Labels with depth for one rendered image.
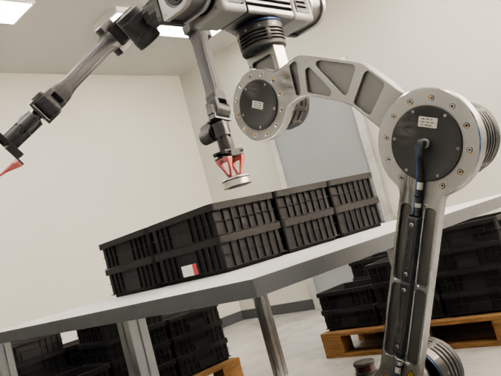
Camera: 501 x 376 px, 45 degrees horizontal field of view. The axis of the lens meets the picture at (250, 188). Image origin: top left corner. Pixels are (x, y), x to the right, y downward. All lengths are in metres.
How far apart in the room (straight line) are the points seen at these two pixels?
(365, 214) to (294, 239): 0.44
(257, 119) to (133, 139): 4.66
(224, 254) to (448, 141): 0.91
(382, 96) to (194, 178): 5.27
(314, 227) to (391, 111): 0.97
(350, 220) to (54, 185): 3.70
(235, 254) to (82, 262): 3.74
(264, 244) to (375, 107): 0.81
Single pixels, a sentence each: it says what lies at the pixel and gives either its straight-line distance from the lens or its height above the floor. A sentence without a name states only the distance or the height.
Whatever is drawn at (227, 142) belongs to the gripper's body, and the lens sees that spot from 2.18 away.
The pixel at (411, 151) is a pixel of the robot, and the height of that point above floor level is 0.88.
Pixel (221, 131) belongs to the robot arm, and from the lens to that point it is 2.19.
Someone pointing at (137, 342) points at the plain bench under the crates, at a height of 0.59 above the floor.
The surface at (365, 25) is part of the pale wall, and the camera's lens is 5.42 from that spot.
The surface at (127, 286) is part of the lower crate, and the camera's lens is 2.52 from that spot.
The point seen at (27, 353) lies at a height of 0.52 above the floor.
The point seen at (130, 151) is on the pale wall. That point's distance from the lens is 6.23.
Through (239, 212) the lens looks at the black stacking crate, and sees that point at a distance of 2.06.
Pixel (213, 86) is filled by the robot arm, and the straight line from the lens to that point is 2.26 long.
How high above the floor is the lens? 0.77
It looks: 5 degrees up
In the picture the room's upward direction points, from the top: 15 degrees counter-clockwise
